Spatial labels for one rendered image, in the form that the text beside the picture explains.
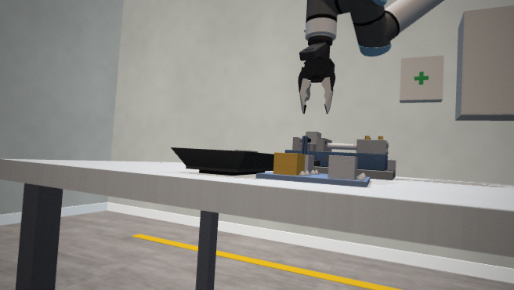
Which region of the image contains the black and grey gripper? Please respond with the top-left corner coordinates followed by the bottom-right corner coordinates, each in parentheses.
top-left (299, 35), bottom-right (335, 114)

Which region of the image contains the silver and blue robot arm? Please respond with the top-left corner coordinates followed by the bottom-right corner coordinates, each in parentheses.
top-left (299, 0), bottom-right (444, 61)

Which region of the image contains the yellow brass block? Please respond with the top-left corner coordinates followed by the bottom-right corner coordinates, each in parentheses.
top-left (273, 152), bottom-right (306, 176)

